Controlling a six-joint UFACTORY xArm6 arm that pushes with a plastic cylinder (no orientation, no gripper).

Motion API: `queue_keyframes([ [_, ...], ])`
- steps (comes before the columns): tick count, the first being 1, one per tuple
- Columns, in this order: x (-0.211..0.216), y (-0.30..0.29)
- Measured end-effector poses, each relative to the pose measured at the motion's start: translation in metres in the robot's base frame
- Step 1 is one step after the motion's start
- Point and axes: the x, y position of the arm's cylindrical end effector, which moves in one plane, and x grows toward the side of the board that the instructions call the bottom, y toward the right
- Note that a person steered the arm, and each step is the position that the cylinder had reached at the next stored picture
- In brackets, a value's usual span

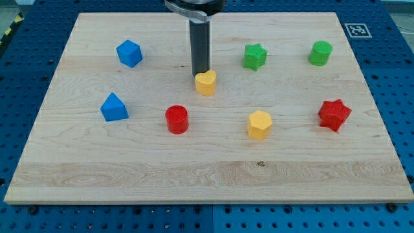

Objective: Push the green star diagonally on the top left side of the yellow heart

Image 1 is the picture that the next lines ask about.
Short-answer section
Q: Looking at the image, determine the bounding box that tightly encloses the light wooden board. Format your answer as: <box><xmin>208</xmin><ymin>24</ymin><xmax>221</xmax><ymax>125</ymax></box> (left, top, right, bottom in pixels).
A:
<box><xmin>5</xmin><ymin>12</ymin><xmax>413</xmax><ymax>205</ymax></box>

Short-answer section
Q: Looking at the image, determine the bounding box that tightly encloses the blue cube block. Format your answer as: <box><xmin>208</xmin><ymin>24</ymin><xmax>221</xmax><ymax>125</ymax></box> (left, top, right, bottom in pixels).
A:
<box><xmin>116</xmin><ymin>39</ymin><xmax>143</xmax><ymax>68</ymax></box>

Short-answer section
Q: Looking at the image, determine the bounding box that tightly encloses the red cylinder block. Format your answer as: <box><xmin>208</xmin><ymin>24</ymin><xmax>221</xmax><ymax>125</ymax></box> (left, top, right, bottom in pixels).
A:
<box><xmin>165</xmin><ymin>105</ymin><xmax>189</xmax><ymax>134</ymax></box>

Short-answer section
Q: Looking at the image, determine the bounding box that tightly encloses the yellow heart block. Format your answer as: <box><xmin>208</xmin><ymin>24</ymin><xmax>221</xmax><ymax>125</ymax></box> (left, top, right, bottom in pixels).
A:
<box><xmin>195</xmin><ymin>70</ymin><xmax>217</xmax><ymax>96</ymax></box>

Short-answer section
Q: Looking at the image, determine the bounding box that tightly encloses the yellow hexagon block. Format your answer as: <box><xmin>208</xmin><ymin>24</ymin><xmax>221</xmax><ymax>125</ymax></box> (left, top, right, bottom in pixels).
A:
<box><xmin>246</xmin><ymin>110</ymin><xmax>272</xmax><ymax>140</ymax></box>

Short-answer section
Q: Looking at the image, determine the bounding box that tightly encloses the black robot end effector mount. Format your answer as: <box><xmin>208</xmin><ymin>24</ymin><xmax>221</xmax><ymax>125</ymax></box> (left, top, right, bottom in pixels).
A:
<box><xmin>164</xmin><ymin>0</ymin><xmax>226</xmax><ymax>23</ymax></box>

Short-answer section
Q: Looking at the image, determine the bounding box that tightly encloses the red star block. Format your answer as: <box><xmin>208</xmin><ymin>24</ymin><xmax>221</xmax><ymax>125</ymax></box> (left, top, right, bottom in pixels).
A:
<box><xmin>318</xmin><ymin>99</ymin><xmax>352</xmax><ymax>132</ymax></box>

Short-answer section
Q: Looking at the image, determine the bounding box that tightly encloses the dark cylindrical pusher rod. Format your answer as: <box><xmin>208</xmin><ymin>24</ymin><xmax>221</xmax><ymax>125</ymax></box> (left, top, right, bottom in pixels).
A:
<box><xmin>189</xmin><ymin>21</ymin><xmax>210</xmax><ymax>77</ymax></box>

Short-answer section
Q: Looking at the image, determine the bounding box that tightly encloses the green star block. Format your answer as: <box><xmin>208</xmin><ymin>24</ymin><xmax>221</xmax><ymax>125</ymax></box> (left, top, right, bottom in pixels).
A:
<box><xmin>243</xmin><ymin>43</ymin><xmax>268</xmax><ymax>71</ymax></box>

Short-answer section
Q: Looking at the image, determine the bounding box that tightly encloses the green cylinder block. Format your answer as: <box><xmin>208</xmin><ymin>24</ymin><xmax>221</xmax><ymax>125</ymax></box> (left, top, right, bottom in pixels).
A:
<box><xmin>308</xmin><ymin>41</ymin><xmax>332</xmax><ymax>66</ymax></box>

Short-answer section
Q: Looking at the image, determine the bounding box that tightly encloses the blue pentagon house block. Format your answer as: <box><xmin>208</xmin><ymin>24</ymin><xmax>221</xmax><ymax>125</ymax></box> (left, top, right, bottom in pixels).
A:
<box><xmin>100</xmin><ymin>93</ymin><xmax>129</xmax><ymax>122</ymax></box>

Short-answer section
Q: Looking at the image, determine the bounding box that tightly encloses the white fiducial marker tag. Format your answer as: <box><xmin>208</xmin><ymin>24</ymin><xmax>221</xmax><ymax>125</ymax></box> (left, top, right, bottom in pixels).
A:
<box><xmin>345</xmin><ymin>23</ymin><xmax>372</xmax><ymax>38</ymax></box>

